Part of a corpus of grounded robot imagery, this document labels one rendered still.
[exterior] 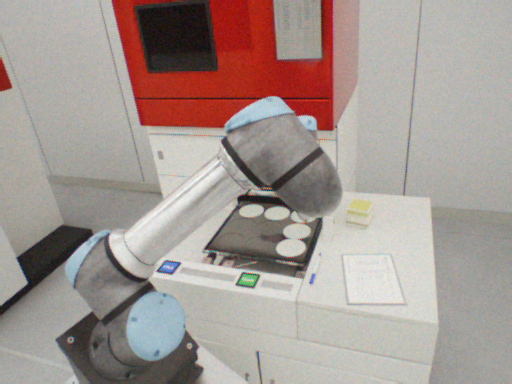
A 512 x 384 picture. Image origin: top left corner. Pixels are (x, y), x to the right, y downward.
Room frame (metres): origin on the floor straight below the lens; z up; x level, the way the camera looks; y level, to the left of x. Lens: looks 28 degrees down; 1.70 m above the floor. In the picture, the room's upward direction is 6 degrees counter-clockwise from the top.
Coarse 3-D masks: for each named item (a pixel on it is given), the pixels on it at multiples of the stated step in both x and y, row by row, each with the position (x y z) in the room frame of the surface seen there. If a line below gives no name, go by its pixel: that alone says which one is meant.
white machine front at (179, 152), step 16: (160, 128) 1.63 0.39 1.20; (176, 128) 1.60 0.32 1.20; (192, 128) 1.57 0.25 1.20; (208, 128) 1.54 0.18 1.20; (336, 128) 1.36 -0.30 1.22; (160, 144) 1.64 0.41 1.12; (176, 144) 1.61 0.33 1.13; (192, 144) 1.58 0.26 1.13; (208, 144) 1.55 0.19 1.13; (320, 144) 1.38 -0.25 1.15; (336, 144) 1.36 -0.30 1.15; (160, 160) 1.64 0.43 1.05; (176, 160) 1.61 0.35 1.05; (192, 160) 1.58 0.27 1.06; (208, 160) 1.55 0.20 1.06; (336, 160) 1.36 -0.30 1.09; (160, 176) 1.65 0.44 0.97; (176, 176) 1.62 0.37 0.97; (224, 208) 1.54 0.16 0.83
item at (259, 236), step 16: (240, 208) 1.40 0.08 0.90; (288, 208) 1.36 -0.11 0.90; (240, 224) 1.28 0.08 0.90; (256, 224) 1.26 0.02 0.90; (272, 224) 1.25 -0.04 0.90; (288, 224) 1.24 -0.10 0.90; (304, 224) 1.23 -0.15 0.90; (224, 240) 1.18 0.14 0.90; (240, 240) 1.17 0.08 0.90; (256, 240) 1.16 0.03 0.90; (272, 240) 1.15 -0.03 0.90; (304, 240) 1.13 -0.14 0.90; (272, 256) 1.06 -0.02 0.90; (288, 256) 1.05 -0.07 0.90; (304, 256) 1.04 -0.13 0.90
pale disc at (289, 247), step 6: (288, 240) 1.14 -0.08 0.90; (294, 240) 1.13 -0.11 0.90; (300, 240) 1.13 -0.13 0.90; (282, 246) 1.11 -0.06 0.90; (288, 246) 1.10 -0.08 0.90; (294, 246) 1.10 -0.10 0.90; (300, 246) 1.09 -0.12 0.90; (282, 252) 1.07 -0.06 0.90; (288, 252) 1.07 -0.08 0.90; (294, 252) 1.06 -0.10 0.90; (300, 252) 1.06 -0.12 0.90
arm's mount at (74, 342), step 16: (80, 320) 0.65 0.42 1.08; (96, 320) 0.66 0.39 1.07; (64, 336) 0.61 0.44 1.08; (80, 336) 0.62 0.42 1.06; (64, 352) 0.59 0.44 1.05; (80, 352) 0.60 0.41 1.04; (176, 352) 0.67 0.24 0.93; (192, 352) 0.68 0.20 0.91; (80, 368) 0.57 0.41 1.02; (160, 368) 0.63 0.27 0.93; (176, 368) 0.64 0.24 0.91; (192, 368) 0.68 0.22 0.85
